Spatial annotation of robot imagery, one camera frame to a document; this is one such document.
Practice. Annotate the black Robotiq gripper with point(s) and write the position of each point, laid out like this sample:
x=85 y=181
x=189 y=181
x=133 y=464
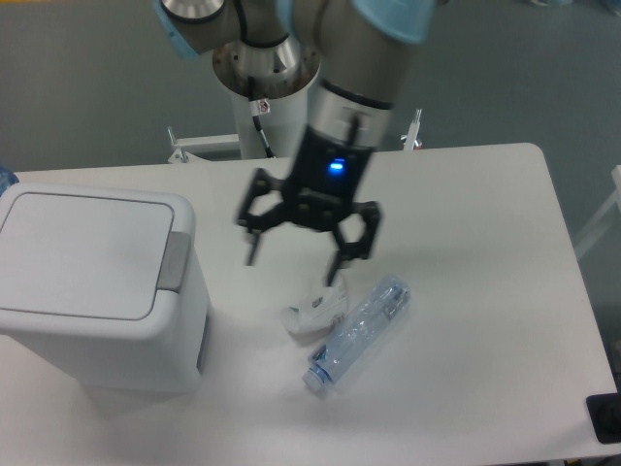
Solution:
x=318 y=194

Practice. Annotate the grey trash can push button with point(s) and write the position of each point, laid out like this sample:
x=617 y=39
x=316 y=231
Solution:
x=174 y=261

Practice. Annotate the white plastic trash can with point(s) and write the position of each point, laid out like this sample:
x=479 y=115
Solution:
x=162 y=351

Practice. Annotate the white trash can lid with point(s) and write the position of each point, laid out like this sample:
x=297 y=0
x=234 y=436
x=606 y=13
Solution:
x=81 y=256

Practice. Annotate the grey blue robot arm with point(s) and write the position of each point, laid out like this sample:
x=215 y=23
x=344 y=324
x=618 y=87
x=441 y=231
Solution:
x=368 y=47

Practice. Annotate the blue object behind trash can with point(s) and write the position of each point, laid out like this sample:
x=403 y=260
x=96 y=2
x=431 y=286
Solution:
x=7 y=179

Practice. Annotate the crumpled white plastic wrapper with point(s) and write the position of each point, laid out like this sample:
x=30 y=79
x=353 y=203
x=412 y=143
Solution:
x=322 y=308

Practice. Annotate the clear plastic water bottle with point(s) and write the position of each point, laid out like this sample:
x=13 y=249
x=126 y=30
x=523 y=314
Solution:
x=356 y=333

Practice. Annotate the black device at table edge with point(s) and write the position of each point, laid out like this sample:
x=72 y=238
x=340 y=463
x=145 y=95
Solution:
x=604 y=411

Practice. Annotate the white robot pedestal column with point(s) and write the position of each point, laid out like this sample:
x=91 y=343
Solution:
x=269 y=121

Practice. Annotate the white pedestal base frame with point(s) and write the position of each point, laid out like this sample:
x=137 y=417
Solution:
x=186 y=149

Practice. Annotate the white frame at right edge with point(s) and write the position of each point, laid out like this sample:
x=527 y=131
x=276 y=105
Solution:
x=602 y=220

